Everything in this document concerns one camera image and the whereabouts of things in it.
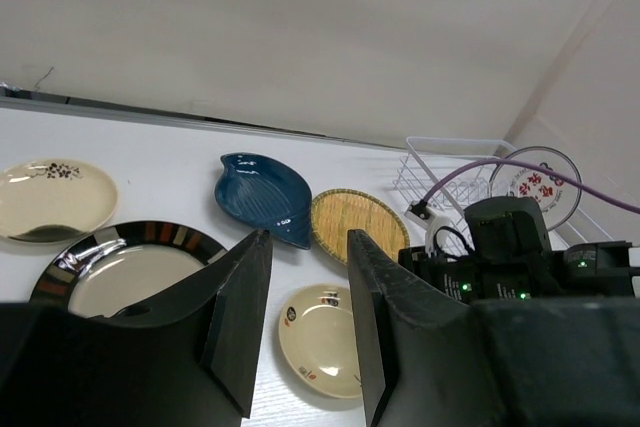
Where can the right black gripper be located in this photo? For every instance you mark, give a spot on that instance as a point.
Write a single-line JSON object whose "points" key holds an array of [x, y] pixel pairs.
{"points": [[466, 279]]}

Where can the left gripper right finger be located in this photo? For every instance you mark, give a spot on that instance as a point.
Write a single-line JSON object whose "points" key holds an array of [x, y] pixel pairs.
{"points": [[426, 359]]}

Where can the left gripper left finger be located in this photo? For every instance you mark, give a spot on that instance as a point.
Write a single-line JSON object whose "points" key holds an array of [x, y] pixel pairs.
{"points": [[186, 356]]}

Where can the cream plate with red marks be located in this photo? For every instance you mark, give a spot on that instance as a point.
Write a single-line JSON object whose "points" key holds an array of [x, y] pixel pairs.
{"points": [[317, 338]]}

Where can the white plate with red characters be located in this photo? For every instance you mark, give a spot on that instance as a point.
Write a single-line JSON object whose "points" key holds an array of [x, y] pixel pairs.
{"points": [[557, 199]]}

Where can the black rimmed striped plate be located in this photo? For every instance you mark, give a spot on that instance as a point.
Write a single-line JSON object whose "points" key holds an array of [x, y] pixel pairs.
{"points": [[120, 265]]}

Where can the woven bamboo plate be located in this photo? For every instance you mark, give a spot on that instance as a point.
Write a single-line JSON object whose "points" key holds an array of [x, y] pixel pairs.
{"points": [[337, 211]]}

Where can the blue leaf shaped dish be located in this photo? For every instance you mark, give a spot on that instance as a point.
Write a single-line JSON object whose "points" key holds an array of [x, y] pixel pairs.
{"points": [[265, 193]]}

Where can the cream plate with floral print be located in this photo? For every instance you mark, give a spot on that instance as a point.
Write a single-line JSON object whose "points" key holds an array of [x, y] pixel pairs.
{"points": [[55, 200]]}

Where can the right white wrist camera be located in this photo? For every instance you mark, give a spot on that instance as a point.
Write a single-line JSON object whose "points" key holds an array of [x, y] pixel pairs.
{"points": [[431, 220]]}

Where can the white wire dish rack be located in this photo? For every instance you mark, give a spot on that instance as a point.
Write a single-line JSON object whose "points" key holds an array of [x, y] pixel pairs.
{"points": [[469, 164]]}

